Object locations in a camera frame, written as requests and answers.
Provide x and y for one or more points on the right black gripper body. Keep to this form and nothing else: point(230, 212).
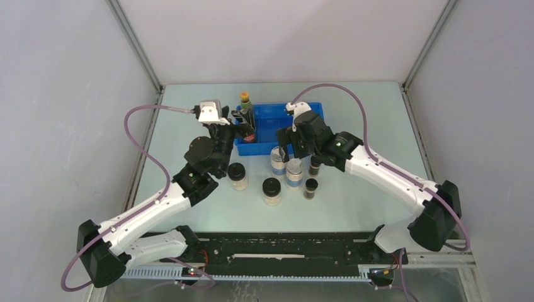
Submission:
point(300, 148)

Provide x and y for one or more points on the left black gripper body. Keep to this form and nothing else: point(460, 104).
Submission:
point(223, 137)

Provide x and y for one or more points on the red sauce bottle green label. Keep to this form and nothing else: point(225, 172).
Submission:
point(246, 104)

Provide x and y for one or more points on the silver lid jar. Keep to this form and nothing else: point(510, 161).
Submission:
point(278, 167)
point(294, 174)

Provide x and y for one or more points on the red sauce bottle yellow cap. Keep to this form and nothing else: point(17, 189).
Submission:
point(249, 138)

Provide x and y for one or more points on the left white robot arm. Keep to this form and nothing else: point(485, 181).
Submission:
point(109, 248)

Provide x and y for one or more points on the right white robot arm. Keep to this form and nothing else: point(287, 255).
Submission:
point(435, 208)

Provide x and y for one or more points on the silver lid jar front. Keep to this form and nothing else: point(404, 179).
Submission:
point(294, 174)

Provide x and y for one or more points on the blue plastic bin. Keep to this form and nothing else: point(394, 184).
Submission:
point(268, 119)

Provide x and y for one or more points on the small dark bottle rear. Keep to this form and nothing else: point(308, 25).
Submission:
point(315, 165)

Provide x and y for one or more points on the small dark bottle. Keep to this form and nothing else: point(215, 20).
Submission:
point(315, 165)
point(311, 186)

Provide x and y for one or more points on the black lid jar left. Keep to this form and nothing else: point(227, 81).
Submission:
point(238, 178)

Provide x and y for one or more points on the black lid jar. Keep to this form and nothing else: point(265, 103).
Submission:
point(238, 178)
point(271, 188)

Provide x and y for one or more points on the black lid jar front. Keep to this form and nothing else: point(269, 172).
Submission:
point(271, 188)

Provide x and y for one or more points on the small dark bottle front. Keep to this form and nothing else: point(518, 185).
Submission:
point(311, 186)

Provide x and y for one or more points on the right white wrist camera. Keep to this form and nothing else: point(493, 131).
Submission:
point(295, 110)

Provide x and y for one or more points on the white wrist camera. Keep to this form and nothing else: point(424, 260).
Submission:
point(295, 110)
point(210, 112)

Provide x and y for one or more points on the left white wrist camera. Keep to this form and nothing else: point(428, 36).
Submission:
point(210, 112)

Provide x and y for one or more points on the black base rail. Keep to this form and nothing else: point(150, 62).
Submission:
point(332, 254)

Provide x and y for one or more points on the white slotted cable duct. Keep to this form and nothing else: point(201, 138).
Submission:
point(184, 273)

